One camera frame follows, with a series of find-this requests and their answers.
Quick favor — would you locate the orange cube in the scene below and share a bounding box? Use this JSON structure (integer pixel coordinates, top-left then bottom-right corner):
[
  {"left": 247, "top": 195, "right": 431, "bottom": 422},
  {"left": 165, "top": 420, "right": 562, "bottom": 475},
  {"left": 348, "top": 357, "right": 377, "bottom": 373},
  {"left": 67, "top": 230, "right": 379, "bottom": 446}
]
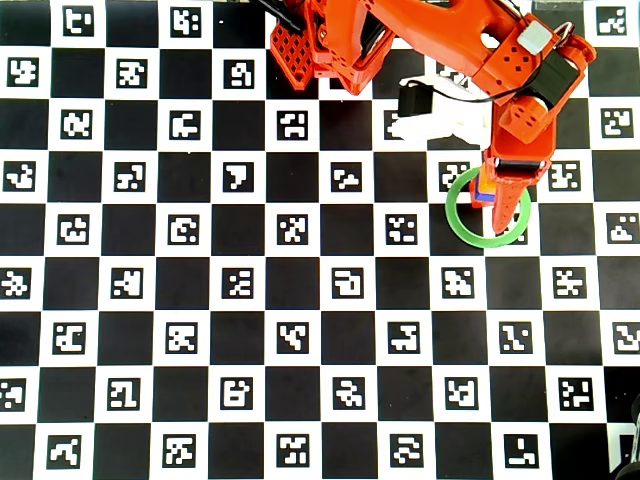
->
[{"left": 469, "top": 167, "right": 496, "bottom": 195}]

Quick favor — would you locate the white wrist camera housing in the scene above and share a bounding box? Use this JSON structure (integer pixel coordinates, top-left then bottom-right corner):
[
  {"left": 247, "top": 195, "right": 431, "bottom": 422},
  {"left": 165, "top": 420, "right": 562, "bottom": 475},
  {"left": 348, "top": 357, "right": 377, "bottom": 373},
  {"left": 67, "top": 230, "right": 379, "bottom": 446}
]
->
[{"left": 388, "top": 74, "right": 494, "bottom": 146}]

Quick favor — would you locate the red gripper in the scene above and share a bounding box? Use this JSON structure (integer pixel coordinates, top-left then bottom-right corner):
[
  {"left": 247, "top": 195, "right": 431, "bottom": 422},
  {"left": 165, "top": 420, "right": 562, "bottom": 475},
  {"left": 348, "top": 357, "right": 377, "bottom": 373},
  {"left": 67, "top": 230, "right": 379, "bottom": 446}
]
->
[{"left": 480, "top": 94, "right": 559, "bottom": 235}]

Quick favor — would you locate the red robot base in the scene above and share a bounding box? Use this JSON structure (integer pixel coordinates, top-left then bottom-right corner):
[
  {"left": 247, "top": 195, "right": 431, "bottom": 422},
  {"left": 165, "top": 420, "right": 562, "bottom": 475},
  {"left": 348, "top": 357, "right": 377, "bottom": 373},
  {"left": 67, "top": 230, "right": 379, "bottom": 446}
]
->
[{"left": 269, "top": 22, "right": 384, "bottom": 92}]

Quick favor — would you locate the green ring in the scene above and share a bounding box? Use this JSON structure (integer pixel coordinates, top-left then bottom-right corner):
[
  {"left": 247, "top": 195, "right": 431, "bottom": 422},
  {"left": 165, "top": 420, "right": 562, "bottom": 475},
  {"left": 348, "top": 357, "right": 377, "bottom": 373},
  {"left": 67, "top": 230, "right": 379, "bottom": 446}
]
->
[{"left": 444, "top": 166, "right": 533, "bottom": 249}]

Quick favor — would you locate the black white marker mat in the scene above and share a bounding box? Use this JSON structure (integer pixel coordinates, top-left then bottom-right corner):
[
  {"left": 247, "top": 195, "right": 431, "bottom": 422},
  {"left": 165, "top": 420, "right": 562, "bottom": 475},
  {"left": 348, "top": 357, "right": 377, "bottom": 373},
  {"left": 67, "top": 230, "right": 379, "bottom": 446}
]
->
[{"left": 0, "top": 0, "right": 640, "bottom": 480}]

